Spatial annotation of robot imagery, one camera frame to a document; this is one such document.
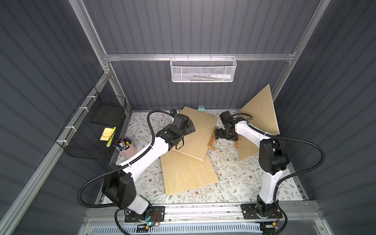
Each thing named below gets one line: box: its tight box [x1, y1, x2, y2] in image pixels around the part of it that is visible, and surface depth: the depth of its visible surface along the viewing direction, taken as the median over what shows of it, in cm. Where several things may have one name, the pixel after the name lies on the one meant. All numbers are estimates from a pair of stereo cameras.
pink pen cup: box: [112, 136, 138, 160], surface depth 88 cm
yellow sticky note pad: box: [99, 127, 114, 141], surface depth 76 cm
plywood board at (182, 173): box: [160, 148, 219, 196], surface depth 84 cm
